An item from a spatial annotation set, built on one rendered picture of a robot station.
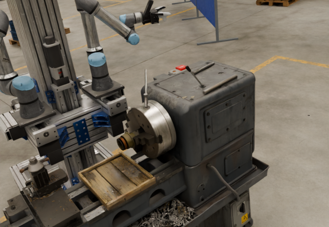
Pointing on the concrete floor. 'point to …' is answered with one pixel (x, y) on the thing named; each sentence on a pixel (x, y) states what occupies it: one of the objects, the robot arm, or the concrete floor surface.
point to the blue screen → (203, 3)
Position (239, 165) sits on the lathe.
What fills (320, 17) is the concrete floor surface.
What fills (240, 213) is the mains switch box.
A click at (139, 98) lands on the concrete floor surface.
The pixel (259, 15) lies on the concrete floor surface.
